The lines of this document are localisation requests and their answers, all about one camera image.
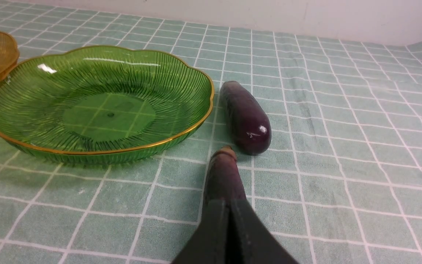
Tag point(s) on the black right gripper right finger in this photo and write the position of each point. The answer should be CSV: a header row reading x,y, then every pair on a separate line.
x,y
250,241

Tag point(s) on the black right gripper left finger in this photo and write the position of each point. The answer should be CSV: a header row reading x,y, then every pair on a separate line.
x,y
207,245

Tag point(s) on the purple eggplant with stem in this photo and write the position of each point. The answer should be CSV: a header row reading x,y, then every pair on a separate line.
x,y
223,180

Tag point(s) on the green glass plate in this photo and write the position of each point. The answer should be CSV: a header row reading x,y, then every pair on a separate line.
x,y
102,104

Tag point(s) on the green checkered tablecloth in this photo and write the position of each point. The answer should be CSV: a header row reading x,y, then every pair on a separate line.
x,y
340,184

